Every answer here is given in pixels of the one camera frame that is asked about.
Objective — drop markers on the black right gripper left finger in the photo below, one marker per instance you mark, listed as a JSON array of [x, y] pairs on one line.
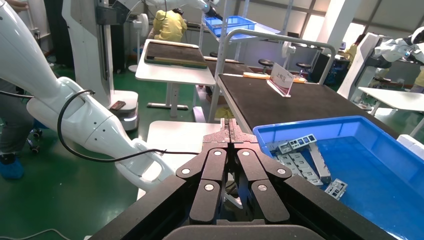
[[212, 165]]

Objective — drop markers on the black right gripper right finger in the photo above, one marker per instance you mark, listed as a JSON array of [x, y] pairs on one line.
[[251, 165]]

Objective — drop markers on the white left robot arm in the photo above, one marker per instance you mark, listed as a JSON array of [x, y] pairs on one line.
[[92, 129]]

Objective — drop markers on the white robot base with column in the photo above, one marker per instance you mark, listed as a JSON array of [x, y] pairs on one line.
[[86, 49]]

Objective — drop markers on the dark long work table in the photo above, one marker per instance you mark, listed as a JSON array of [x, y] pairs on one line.
[[298, 106]]

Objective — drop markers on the acrylic sign with red stripe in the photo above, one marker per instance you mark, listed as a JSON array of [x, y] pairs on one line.
[[281, 79]]

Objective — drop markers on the white side table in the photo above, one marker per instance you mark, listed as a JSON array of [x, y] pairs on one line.
[[172, 74]]

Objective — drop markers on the black round stool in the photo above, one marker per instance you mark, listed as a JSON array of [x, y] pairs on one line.
[[265, 62], [303, 65]]

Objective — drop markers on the dark smartphone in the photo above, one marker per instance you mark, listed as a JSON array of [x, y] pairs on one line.
[[117, 105]]

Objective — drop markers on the black tray with wooden edge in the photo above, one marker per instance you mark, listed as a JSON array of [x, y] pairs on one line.
[[175, 53]]

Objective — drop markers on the small white fan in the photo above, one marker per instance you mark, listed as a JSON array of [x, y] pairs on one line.
[[288, 49]]

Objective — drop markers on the blue plastic bin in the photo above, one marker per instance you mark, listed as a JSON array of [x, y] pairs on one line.
[[374, 172]]

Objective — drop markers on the blue bin on shelf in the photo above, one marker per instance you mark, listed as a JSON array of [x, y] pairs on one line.
[[232, 23]]

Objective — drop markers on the person in yellow jacket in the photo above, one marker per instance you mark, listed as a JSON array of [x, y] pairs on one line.
[[170, 26]]

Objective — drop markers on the white robot with column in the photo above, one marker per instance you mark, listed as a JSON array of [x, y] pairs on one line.
[[361, 63]]

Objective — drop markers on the white standing fan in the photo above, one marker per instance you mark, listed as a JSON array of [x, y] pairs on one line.
[[143, 24]]

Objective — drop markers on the white foam block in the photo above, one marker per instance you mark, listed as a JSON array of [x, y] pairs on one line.
[[410, 144]]

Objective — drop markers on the white desk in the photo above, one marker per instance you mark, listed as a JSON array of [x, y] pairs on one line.
[[397, 97]]

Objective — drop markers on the blue shoe cover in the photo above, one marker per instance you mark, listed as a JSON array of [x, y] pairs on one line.
[[10, 167]]

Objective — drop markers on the person in dark clothes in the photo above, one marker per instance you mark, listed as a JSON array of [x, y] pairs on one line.
[[13, 122]]

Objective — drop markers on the flat grey metal bracket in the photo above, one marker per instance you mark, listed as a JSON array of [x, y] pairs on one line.
[[298, 165], [319, 164]]

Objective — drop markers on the perforated grey metal bracket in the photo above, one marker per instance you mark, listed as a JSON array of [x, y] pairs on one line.
[[336, 189], [299, 141]]

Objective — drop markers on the grey tube rail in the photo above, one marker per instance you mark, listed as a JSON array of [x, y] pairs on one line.
[[281, 37]]

